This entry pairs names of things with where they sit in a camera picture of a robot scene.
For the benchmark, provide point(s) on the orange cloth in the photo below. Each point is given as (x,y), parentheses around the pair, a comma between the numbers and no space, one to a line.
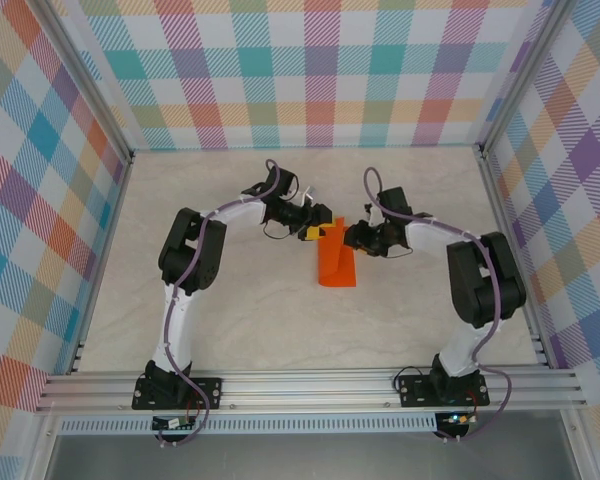
(337,270)

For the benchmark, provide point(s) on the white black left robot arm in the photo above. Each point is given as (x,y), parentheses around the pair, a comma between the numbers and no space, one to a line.
(175,330)

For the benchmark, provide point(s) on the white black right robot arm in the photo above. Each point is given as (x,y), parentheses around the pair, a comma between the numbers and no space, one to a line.
(462,350)

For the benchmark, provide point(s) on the small circuit board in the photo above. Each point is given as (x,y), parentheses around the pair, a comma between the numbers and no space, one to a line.
(172,423)
(457,419)

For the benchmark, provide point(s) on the grey metal panel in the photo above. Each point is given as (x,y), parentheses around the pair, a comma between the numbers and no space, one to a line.
(305,457)

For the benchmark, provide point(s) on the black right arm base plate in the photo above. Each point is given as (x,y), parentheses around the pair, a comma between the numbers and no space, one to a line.
(415,390)

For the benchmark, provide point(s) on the long aluminium base rail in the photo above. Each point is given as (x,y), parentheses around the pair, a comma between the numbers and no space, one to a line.
(305,390)

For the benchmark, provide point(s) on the aluminium table edge rail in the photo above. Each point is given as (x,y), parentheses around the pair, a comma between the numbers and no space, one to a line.
(540,350)
(78,357)

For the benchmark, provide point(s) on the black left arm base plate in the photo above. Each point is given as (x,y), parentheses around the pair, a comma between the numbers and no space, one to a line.
(210,392)

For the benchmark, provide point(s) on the aluminium corner post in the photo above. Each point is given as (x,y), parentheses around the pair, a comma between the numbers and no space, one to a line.
(87,85)
(525,80)

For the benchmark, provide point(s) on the aluminium frame leg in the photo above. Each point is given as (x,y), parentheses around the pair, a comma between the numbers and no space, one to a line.
(44,445)
(575,445)

